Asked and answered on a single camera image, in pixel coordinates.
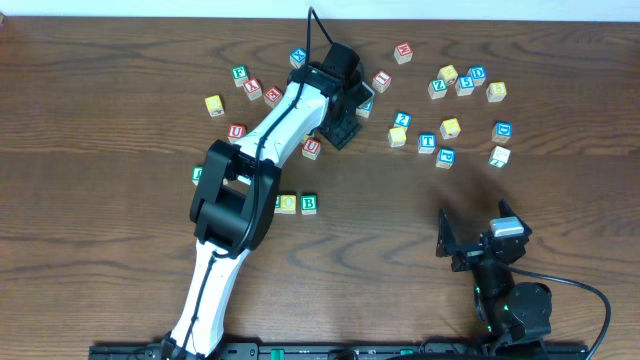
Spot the blue X letter block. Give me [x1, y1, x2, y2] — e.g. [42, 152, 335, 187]
[289, 48, 307, 69]

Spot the blue D block right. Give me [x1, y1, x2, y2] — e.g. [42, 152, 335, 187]
[492, 122, 513, 144]

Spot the yellow block upper right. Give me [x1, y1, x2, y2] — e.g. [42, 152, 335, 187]
[437, 65, 458, 86]

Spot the blue L letter block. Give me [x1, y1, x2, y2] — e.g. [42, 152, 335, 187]
[356, 100, 374, 118]

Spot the yellow S letter block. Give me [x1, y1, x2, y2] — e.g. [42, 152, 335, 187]
[388, 127, 407, 148]

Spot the green 7 number block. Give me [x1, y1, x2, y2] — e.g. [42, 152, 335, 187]
[488, 146, 511, 168]

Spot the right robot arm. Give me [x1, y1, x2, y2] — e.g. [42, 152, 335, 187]
[436, 200, 552, 347]

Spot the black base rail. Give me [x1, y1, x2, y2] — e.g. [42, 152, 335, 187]
[88, 341, 590, 360]

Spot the red U block left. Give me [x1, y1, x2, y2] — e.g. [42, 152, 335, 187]
[227, 124, 247, 144]

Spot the red M letter block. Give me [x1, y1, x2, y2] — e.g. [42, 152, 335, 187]
[394, 42, 414, 65]

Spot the blue D block upper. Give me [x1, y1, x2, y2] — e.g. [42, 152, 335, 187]
[467, 66, 487, 87]

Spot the blue d block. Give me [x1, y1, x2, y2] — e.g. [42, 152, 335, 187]
[467, 66, 487, 87]
[492, 122, 513, 144]

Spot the yellow block far left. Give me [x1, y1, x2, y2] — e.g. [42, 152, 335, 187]
[205, 95, 224, 117]

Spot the green Z letter block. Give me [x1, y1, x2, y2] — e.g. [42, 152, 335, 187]
[428, 79, 448, 100]

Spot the red I block upper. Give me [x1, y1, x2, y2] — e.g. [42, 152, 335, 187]
[372, 70, 392, 93]

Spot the red X letter block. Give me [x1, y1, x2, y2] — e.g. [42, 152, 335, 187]
[242, 78, 263, 101]

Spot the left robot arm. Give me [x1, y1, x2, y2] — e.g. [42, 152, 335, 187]
[161, 42, 374, 359]

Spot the red U block centre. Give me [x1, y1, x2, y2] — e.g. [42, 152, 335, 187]
[302, 137, 321, 160]

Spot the green B letter block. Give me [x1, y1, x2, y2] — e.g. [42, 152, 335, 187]
[300, 194, 318, 215]

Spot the blue T letter block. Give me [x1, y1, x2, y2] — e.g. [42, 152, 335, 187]
[418, 134, 436, 154]

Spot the yellow K letter block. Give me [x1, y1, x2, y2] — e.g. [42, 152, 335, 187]
[440, 118, 461, 139]

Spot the green J letter block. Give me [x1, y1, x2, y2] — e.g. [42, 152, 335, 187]
[192, 166, 203, 185]

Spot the blue 2 number block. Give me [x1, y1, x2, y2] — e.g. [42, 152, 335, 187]
[393, 112, 412, 132]

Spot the red u block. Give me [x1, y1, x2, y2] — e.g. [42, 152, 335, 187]
[227, 124, 247, 144]
[302, 137, 321, 160]

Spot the green R letter block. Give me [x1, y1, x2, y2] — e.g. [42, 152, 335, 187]
[274, 195, 283, 214]

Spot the yellow 8 number block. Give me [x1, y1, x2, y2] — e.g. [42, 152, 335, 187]
[486, 82, 507, 103]

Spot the red E letter block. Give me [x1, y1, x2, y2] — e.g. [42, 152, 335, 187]
[263, 86, 283, 109]

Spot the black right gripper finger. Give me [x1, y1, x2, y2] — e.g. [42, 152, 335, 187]
[436, 209, 457, 257]
[499, 199, 532, 235]

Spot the yellow O letter block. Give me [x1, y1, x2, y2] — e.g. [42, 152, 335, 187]
[280, 195, 297, 214]

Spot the blue 5 number block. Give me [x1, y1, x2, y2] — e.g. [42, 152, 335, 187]
[455, 76, 475, 96]

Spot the green F letter block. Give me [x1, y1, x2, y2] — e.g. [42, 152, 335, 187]
[231, 65, 249, 87]

